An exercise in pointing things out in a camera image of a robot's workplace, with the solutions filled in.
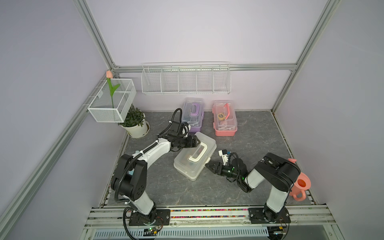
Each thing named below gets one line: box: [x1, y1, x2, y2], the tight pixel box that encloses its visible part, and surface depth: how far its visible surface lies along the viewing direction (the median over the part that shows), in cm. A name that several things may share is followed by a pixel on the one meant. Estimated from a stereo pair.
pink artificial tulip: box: [106, 70, 121, 109], surface depth 86 cm
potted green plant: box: [118, 104, 151, 139], surface depth 98 cm
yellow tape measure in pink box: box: [218, 112, 225, 121], surface depth 110 cm
